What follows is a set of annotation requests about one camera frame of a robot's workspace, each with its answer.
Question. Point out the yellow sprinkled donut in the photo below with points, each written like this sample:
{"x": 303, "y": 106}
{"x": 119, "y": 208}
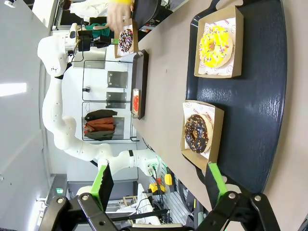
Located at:
{"x": 221, "y": 57}

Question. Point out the chocolate sprinkled donut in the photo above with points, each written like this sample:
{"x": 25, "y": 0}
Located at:
{"x": 202, "y": 142}

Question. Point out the dark green jacket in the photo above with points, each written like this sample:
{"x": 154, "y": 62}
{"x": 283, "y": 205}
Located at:
{"x": 101, "y": 113}

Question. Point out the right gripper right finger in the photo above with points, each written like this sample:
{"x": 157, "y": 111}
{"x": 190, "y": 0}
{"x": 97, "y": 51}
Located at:
{"x": 231, "y": 211}

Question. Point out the grey wall panel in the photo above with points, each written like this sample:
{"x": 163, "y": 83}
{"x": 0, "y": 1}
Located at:
{"x": 116, "y": 99}
{"x": 117, "y": 79}

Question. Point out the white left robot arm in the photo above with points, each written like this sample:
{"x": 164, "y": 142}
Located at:
{"x": 57, "y": 120}

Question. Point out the dark multicolour sprinkled donut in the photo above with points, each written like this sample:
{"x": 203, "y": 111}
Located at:
{"x": 127, "y": 33}

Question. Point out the person's right hand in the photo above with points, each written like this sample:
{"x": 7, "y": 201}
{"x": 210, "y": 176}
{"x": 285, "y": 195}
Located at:
{"x": 119, "y": 16}

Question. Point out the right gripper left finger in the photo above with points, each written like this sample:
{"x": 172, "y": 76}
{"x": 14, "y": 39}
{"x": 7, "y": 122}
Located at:
{"x": 96, "y": 216}

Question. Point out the mannequin with white jacket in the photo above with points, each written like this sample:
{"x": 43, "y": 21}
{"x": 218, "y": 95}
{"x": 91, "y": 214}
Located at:
{"x": 89, "y": 7}

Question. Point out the black clothes rack frame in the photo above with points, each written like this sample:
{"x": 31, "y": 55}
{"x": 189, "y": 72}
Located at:
{"x": 82, "y": 79}

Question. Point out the rust red jacket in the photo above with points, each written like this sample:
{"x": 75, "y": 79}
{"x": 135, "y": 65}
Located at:
{"x": 101, "y": 124}

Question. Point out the large brown serving tray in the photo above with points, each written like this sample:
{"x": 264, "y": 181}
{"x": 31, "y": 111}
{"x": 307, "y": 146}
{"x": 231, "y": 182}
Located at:
{"x": 144, "y": 79}

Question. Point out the red glazed donut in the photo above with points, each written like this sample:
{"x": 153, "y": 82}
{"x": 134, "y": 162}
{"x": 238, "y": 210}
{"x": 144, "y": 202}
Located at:
{"x": 136, "y": 103}

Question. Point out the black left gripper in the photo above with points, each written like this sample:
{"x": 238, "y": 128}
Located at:
{"x": 85, "y": 42}

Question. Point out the olive jacket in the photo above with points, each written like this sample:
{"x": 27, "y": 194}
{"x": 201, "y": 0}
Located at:
{"x": 98, "y": 135}

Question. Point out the white printed paper liner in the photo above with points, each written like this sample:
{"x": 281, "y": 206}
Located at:
{"x": 192, "y": 108}
{"x": 119, "y": 53}
{"x": 228, "y": 69}

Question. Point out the large black serving tray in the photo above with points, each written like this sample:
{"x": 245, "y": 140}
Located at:
{"x": 252, "y": 108}

